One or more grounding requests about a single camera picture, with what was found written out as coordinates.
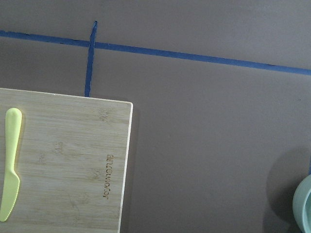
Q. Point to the yellow-green plastic knife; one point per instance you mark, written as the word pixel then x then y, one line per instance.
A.
pixel 13 121

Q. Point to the bamboo cutting board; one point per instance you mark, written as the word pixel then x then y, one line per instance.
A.
pixel 71 161

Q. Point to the mint green bowl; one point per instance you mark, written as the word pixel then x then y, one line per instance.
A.
pixel 302 205

